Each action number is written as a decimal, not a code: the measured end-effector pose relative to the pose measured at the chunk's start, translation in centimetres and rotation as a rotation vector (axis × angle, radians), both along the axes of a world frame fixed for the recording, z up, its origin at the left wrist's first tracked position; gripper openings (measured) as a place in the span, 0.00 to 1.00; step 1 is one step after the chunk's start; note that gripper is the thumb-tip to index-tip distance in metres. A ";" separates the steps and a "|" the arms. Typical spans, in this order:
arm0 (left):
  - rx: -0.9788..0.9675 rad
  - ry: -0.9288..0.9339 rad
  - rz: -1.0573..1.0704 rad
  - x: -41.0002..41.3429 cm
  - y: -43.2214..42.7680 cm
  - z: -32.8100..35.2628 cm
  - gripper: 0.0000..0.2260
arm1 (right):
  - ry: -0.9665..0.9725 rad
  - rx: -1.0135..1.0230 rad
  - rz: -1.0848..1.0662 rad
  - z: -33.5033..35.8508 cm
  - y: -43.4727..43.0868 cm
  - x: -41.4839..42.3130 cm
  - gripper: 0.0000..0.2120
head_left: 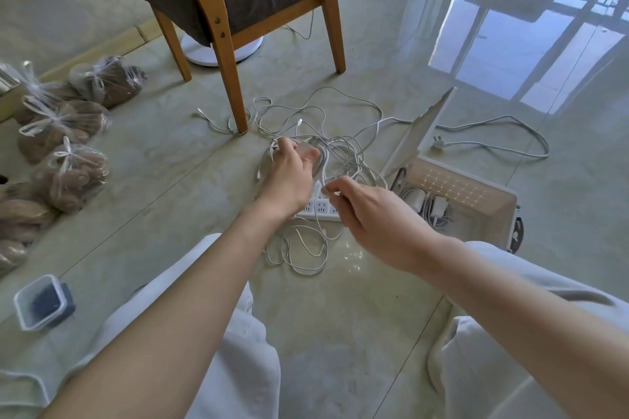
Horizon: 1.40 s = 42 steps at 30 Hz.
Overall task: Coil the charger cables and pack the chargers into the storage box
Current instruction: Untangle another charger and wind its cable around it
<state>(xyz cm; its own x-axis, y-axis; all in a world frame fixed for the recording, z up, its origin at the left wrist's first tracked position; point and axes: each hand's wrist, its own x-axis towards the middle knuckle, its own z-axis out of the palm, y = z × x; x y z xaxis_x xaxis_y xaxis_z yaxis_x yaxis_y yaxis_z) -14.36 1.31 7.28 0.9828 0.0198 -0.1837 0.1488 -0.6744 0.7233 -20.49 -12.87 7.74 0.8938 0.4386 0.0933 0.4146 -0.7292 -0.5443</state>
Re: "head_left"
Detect person's left hand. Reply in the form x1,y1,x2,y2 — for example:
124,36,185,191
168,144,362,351
257,137,322,218

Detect person's right hand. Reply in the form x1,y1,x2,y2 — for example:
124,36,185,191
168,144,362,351
322,175,446,278

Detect tangle of white cables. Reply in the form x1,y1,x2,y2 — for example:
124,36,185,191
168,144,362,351
197,86,390,277

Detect person's left forearm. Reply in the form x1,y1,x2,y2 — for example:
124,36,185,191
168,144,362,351
38,202,296,419

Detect person's right forearm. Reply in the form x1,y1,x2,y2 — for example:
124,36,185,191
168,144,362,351
418,236,629,419

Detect white power strip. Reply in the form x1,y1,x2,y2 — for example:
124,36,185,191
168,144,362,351
295,182,346,222

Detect white storage box lid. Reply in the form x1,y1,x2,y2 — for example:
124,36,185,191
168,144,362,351
380,87,458,180

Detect white plastic storage box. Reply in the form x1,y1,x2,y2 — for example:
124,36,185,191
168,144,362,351
392,155,521,252

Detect white round fan base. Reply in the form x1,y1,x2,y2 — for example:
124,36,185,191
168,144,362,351
180,33,265,67

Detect black round wheel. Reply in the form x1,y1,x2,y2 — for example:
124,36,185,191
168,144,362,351
510,216,524,254

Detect person's white trousers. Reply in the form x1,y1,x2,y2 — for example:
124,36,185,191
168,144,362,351
0,233,629,419

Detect clear bag of potatoes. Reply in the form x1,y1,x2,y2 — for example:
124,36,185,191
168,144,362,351
32,136,110,214
0,182,61,278
0,61,85,126
68,56,147,109
17,99,113,165

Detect clear plastic food container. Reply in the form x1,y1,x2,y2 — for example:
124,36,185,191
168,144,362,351
13,274,77,333

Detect thin white fan cord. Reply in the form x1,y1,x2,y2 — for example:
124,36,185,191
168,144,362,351
284,10,316,40

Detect thick white cord with plug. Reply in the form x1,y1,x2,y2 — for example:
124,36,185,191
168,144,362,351
378,115,550,159

